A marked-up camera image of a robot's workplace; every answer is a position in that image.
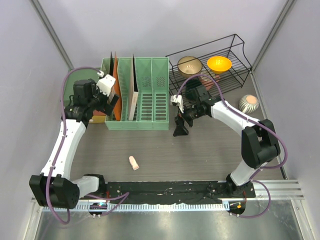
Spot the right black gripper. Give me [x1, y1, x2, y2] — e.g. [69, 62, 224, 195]
[173, 103, 206, 137]

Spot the orange folder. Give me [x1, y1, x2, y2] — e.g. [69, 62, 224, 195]
[108, 52, 122, 121]

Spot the white folder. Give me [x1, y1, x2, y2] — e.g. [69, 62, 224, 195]
[128, 55, 139, 121]

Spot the green file organizer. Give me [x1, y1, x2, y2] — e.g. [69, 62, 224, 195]
[105, 56, 169, 131]

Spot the drawer box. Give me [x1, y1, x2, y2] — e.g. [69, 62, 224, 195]
[62, 68, 107, 124]

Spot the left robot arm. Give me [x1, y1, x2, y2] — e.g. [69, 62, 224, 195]
[29, 74, 119, 210]

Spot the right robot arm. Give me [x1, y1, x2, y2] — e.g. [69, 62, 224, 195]
[170, 85, 281, 198]

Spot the pink mug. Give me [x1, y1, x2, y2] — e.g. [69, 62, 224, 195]
[199, 71, 221, 91]

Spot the brown glass bowl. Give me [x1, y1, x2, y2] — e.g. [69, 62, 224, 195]
[177, 56, 203, 78]

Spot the pink eraser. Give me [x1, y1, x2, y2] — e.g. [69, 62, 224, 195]
[128, 156, 139, 171]

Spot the striped ceramic mug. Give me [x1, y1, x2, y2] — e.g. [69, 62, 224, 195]
[238, 94, 260, 115]

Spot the orange bowl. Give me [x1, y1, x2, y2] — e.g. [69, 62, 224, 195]
[207, 56, 232, 74]

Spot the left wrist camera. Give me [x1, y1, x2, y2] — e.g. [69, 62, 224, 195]
[96, 70, 116, 97]

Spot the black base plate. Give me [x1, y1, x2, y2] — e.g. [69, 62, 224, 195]
[106, 181, 256, 205]

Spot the black wire rack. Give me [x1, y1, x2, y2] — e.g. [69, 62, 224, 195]
[167, 33, 252, 96]

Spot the white cable tray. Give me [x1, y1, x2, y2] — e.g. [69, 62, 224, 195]
[74, 201, 231, 213]

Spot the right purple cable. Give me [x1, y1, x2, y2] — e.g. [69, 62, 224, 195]
[175, 73, 288, 218]

